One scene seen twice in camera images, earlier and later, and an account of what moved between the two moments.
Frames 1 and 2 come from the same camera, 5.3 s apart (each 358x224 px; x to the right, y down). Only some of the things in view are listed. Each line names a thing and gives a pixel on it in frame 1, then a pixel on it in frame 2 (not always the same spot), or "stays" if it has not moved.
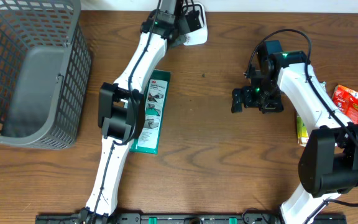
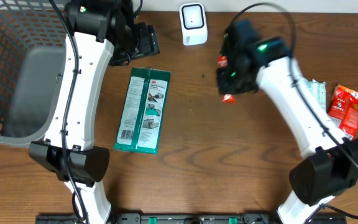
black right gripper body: x=265 y=97 → x=234 y=81
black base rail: x=192 y=219 stays
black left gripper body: x=176 y=40 → x=142 y=42
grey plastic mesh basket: x=35 y=72 stays
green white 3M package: x=156 y=99 stays
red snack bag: x=348 y=101 stays
